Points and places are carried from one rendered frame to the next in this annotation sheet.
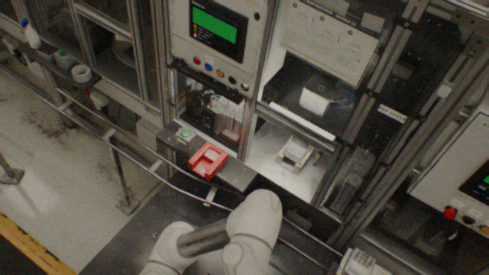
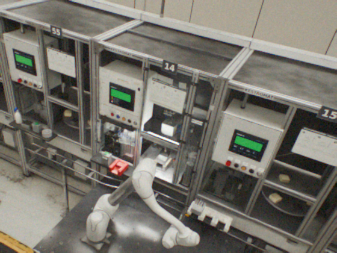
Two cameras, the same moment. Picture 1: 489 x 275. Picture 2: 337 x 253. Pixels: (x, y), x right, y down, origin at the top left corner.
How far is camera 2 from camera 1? 1.27 m
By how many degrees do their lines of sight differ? 15
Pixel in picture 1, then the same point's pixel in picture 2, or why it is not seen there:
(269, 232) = (151, 170)
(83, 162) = (37, 194)
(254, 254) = (145, 176)
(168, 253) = (103, 203)
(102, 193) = (51, 209)
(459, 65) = (213, 96)
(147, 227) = (88, 205)
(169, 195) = (97, 191)
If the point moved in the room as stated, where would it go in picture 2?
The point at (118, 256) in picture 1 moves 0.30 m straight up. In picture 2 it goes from (73, 218) to (72, 194)
